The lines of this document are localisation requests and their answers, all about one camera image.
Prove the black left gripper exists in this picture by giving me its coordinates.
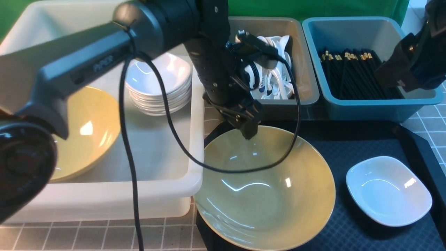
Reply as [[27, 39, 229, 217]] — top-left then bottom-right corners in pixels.
[[203, 94, 263, 140]]

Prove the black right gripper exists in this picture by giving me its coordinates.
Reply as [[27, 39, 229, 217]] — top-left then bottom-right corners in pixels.
[[375, 0, 446, 92]]

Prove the yellow-green noodle bowl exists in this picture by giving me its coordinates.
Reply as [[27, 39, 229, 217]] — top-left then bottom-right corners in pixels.
[[194, 126, 336, 251], [50, 87, 121, 183]]

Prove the white square sauce dish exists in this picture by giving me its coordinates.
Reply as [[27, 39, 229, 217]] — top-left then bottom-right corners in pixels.
[[346, 156, 433, 227]]

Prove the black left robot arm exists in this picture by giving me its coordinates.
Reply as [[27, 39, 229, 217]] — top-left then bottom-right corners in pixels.
[[1, 0, 262, 223]]

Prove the yellow-green noodle bowl in tub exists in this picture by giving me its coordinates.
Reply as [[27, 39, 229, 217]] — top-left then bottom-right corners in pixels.
[[50, 87, 121, 183]]

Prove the blue chopstick bin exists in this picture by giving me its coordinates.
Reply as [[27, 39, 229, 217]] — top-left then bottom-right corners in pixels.
[[302, 16, 443, 123]]

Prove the pile of white soup spoons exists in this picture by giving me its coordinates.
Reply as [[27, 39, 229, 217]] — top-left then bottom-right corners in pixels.
[[245, 35, 294, 100]]

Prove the bundle of black chopsticks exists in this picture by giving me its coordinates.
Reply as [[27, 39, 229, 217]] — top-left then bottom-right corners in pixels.
[[318, 48, 404, 100]]

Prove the grey spoon bin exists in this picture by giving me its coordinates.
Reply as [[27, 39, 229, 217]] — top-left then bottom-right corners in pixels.
[[229, 16, 319, 120]]

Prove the stack of white dishes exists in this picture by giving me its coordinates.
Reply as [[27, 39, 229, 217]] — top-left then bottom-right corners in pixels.
[[124, 52, 193, 116]]

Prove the black textured serving tray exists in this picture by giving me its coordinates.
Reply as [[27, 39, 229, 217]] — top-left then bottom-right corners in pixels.
[[196, 120, 446, 251]]

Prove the green backdrop cloth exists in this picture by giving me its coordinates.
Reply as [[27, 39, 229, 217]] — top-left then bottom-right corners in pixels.
[[0, 0, 410, 39]]

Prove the black cable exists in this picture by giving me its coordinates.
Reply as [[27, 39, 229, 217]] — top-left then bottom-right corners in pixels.
[[118, 30, 302, 251]]

